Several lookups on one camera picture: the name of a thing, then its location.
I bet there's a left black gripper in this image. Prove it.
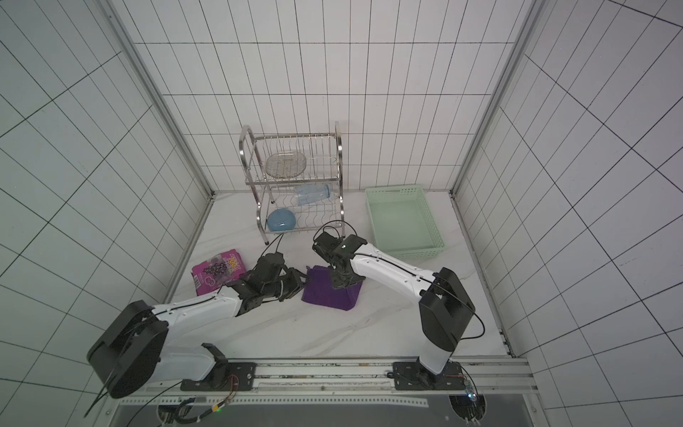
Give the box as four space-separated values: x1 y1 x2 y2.
264 268 312 302

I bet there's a purple square dishcloth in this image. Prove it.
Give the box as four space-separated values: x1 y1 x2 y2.
302 265 363 311

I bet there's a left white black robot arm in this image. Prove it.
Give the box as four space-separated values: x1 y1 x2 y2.
86 252 308 400

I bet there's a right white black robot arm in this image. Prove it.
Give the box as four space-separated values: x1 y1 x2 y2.
312 231 480 394

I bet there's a blue bowl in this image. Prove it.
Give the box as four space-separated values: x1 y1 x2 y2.
266 208 297 233

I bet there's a pink snack bag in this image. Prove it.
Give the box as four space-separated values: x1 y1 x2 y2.
191 249 247 296

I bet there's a clear plastic bottle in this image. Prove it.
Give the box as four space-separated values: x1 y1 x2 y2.
295 183 332 206

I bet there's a green plastic basket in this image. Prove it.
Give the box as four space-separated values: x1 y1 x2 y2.
365 185 445 261

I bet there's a steel two-tier dish rack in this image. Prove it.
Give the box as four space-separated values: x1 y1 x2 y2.
238 124 347 245

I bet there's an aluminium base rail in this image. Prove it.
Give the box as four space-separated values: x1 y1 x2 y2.
125 357 539 398

